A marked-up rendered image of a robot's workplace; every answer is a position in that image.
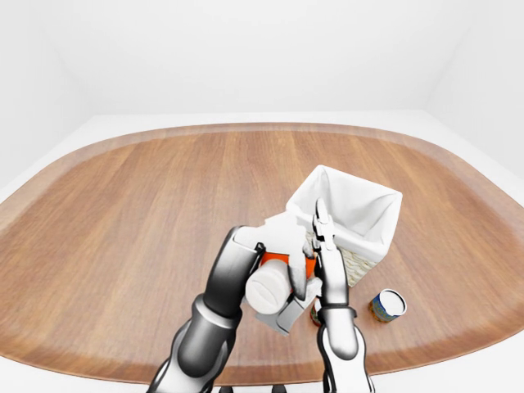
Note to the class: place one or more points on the silver robot left hand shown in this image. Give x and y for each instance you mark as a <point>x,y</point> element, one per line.
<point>274,235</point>

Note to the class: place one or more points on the silver robot right hand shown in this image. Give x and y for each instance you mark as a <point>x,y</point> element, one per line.
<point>333,274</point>

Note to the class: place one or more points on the red ketchup bottle white cap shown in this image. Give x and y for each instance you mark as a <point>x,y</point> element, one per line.
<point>268,288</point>

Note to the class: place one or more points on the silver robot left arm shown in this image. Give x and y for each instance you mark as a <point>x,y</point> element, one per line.
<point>223,282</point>

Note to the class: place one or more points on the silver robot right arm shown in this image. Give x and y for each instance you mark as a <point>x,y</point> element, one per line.
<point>341,340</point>

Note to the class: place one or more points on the wicker basket with white liner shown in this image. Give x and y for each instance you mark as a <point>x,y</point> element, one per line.
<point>352,209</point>

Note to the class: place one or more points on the red green tin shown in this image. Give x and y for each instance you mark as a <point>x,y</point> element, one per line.
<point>314,314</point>

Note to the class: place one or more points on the grey white carton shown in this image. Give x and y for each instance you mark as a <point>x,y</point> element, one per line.
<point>286,317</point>

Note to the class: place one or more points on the blue yellow tin white lid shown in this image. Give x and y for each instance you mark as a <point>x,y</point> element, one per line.
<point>389,306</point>

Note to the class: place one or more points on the small dark shape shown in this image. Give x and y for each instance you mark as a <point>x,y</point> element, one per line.
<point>227,390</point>
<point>278,389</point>

